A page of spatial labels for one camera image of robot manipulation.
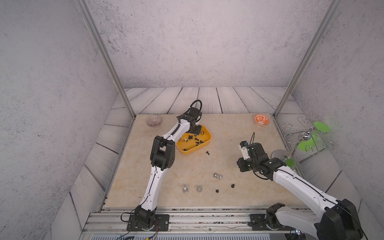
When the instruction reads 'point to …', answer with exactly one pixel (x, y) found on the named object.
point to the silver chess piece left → (185, 190)
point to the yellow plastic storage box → (189, 142)
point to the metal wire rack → (305, 134)
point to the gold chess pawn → (182, 140)
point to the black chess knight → (196, 139)
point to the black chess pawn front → (217, 191)
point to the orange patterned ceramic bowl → (261, 120)
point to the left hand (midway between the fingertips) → (199, 130)
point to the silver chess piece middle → (199, 189)
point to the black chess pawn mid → (207, 152)
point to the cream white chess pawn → (186, 140)
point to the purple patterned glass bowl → (154, 120)
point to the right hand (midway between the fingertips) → (240, 161)
